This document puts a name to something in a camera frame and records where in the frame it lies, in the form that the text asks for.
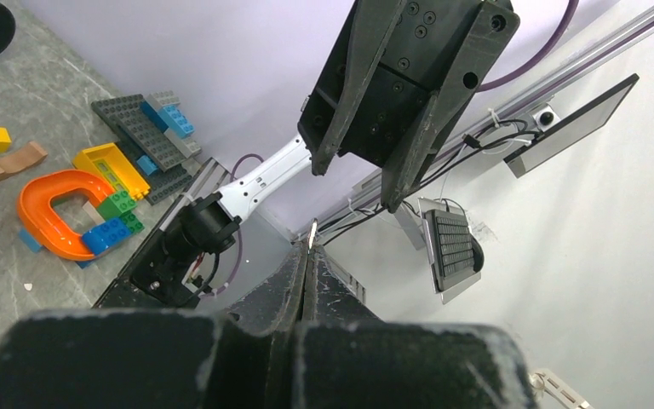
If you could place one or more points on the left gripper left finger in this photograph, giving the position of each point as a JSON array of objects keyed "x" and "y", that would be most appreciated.
[{"x": 147, "y": 358}]

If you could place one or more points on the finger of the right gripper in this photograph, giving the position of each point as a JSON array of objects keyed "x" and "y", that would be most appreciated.
[
  {"x": 404, "y": 163},
  {"x": 373, "y": 25}
]

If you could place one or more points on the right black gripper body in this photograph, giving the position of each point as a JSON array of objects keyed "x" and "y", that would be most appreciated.
[{"x": 446, "y": 46}]

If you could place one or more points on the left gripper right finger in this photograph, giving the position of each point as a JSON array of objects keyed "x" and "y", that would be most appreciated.
[{"x": 376, "y": 364}]

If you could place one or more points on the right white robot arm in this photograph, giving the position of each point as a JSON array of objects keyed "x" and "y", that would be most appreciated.
[{"x": 241, "y": 197}]

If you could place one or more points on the black keyboard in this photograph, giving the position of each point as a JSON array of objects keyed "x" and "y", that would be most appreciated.
[{"x": 454, "y": 254}]

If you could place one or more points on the blue toy brick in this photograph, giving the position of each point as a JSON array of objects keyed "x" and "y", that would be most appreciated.
[{"x": 108, "y": 234}]

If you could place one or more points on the green toy brick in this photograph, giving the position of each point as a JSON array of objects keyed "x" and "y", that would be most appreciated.
[{"x": 121, "y": 206}]

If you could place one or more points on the orange curved track piece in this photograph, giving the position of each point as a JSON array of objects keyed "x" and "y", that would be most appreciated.
[{"x": 34, "y": 206}]

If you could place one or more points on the small wooden block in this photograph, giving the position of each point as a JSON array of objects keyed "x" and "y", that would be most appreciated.
[{"x": 29, "y": 156}]

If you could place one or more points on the grey baseplate with blue bricks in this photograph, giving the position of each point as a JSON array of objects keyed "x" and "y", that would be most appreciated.
[{"x": 156, "y": 158}]

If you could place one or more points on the wall monitor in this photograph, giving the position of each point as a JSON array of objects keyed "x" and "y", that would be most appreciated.
[{"x": 570, "y": 130}]

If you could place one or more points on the yellow lego frame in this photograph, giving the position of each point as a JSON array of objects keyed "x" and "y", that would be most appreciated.
[{"x": 109, "y": 162}]

